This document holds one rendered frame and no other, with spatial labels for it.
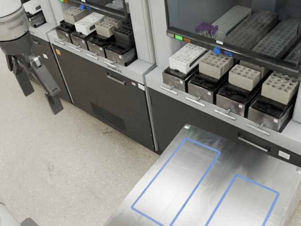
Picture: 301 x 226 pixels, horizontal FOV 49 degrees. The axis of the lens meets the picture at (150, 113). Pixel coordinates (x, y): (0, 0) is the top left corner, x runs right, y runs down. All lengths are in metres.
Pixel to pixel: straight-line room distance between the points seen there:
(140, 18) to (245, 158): 0.85
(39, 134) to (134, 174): 0.88
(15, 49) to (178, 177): 0.65
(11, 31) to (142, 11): 0.94
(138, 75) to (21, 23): 1.03
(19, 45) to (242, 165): 0.79
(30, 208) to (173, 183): 1.32
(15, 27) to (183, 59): 0.95
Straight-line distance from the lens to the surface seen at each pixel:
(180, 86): 1.57
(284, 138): 1.42
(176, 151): 1.21
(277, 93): 1.40
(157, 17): 1.58
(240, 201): 1.10
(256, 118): 1.42
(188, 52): 1.62
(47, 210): 2.22
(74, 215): 2.14
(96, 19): 2.03
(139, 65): 1.79
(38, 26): 2.45
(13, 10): 0.79
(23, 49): 0.83
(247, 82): 1.43
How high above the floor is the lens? 1.75
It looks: 43 degrees down
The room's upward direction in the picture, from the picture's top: 9 degrees counter-clockwise
